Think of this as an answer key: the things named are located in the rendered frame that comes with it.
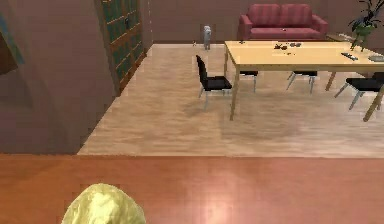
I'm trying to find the black chair with grey legs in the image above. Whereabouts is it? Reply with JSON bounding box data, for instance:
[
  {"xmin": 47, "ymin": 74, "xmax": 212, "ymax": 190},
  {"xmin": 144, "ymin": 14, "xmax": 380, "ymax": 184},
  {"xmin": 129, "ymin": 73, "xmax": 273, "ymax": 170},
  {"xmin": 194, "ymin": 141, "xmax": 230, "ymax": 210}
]
[
  {"xmin": 285, "ymin": 70, "xmax": 318, "ymax": 95},
  {"xmin": 195, "ymin": 54, "xmax": 233, "ymax": 111},
  {"xmin": 334, "ymin": 72, "xmax": 384, "ymax": 111},
  {"xmin": 239, "ymin": 70, "xmax": 259, "ymax": 94}
]

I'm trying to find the grey statue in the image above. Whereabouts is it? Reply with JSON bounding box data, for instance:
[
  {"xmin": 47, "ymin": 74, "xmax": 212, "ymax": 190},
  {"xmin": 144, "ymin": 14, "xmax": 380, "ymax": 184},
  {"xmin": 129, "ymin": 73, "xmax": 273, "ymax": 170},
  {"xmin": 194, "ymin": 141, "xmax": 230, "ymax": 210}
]
[{"xmin": 202, "ymin": 25, "xmax": 212, "ymax": 51}]

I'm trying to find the brown door with green panes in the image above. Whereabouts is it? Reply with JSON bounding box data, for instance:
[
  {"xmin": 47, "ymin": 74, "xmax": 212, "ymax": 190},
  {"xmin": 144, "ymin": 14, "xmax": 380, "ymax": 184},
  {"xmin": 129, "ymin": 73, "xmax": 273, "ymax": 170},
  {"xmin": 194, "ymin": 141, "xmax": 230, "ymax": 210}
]
[{"xmin": 94, "ymin": 0, "xmax": 147, "ymax": 97}]

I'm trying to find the light wooden dining table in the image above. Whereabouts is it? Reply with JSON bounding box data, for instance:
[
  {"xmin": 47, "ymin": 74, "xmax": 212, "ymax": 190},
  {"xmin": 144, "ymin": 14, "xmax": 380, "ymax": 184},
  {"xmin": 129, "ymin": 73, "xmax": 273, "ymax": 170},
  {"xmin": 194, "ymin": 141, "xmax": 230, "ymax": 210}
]
[{"xmin": 223, "ymin": 40, "xmax": 384, "ymax": 123}]

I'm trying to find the red sofa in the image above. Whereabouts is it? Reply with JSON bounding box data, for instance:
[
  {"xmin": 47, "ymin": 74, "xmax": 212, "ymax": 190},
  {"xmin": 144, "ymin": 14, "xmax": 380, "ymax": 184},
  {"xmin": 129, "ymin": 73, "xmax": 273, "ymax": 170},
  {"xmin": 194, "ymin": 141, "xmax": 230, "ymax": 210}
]
[{"xmin": 237, "ymin": 3, "xmax": 329, "ymax": 42}]

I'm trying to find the yellow-green round lump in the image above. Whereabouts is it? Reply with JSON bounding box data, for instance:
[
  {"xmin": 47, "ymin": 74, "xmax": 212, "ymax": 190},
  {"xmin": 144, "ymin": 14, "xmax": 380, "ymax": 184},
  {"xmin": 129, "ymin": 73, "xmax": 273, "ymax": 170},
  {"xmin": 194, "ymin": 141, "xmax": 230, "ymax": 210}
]
[{"xmin": 61, "ymin": 183, "xmax": 147, "ymax": 224}]

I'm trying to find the brown side table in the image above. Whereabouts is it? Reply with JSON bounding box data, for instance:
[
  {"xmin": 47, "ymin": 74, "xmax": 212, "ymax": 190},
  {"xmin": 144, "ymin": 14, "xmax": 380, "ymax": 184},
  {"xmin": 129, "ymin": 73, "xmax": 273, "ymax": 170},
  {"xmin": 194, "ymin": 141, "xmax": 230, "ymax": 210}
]
[{"xmin": 326, "ymin": 32, "xmax": 356, "ymax": 43}]

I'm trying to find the black remote control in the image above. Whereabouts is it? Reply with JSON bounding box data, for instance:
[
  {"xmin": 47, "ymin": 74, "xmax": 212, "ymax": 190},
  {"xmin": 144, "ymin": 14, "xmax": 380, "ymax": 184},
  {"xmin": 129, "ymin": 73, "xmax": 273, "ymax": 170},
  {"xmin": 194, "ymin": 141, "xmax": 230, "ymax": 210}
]
[{"xmin": 340, "ymin": 52, "xmax": 359, "ymax": 62}]

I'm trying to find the green house plant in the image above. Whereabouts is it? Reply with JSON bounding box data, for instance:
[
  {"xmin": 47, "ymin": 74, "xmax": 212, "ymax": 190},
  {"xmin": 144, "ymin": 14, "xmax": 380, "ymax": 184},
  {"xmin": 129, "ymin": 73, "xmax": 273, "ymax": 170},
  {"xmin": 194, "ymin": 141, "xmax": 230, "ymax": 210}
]
[{"xmin": 348, "ymin": 0, "xmax": 384, "ymax": 53}]

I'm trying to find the framed picture with blue edge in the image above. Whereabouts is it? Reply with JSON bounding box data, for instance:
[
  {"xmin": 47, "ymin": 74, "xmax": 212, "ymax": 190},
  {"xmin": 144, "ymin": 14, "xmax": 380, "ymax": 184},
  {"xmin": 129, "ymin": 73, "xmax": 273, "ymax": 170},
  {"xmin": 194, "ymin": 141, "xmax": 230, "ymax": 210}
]
[{"xmin": 0, "ymin": 13, "xmax": 26, "ymax": 76}]

